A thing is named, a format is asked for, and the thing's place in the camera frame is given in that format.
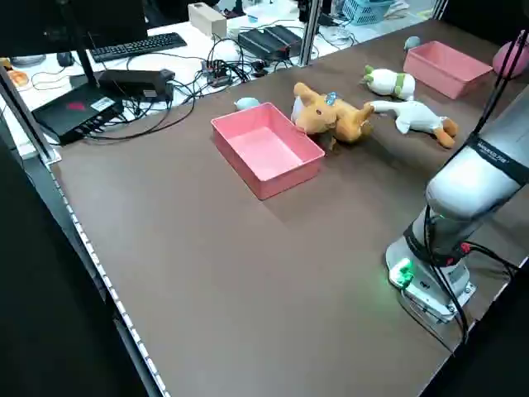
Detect pink plastic box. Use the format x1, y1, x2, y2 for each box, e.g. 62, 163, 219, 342
210, 102, 326, 202
403, 40, 494, 101

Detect white goose plush doll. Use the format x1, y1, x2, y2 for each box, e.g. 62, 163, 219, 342
369, 100, 460, 149

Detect black power adapter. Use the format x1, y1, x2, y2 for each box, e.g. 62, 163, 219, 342
98, 69, 177, 103

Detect orange plush doll white belly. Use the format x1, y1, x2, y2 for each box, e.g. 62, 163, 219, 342
291, 81, 322, 127

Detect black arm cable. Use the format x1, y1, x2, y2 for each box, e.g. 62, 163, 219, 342
470, 31, 529, 140

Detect blue plastic basket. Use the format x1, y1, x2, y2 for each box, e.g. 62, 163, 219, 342
342, 0, 393, 26

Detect white table edge strip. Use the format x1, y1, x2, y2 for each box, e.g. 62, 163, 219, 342
49, 165, 171, 397

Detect magenta plush toy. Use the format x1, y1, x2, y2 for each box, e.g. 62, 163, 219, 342
493, 41, 529, 79

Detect white radish plush doll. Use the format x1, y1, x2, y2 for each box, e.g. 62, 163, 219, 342
358, 65, 417, 102

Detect black base cables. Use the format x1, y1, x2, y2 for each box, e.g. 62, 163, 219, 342
398, 242, 520, 357

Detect yellow plush doll with tag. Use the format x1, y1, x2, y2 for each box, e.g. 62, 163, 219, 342
304, 91, 376, 146

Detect black monitor stand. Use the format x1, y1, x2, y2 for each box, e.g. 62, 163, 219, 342
69, 41, 101, 91

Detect black box with red logo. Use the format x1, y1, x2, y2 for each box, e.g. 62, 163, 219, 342
31, 82, 126, 146

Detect black power supply unit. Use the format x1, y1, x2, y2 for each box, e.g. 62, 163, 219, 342
264, 24, 304, 53
238, 28, 287, 59

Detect black keyboard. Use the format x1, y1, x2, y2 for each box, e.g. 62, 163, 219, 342
89, 32, 188, 64

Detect grey usb hub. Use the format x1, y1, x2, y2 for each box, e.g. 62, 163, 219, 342
201, 60, 232, 87

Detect black table frame post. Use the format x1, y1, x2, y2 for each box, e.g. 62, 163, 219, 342
0, 65, 58, 165

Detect black monitor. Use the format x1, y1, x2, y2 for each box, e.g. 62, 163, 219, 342
0, 0, 149, 59

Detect beige rectangular box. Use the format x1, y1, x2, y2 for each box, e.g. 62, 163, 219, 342
188, 2, 228, 38

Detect aluminium frame post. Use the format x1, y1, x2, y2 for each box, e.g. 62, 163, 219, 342
299, 0, 322, 67

